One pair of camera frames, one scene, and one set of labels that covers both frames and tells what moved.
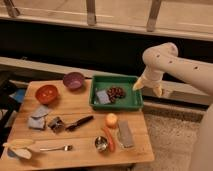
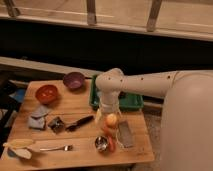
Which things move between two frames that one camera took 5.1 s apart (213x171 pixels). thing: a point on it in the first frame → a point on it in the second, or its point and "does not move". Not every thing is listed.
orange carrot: x=111 y=142 does not move
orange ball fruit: x=111 y=120 does not move
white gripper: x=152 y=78 → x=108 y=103
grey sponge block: x=125 y=133 does not move
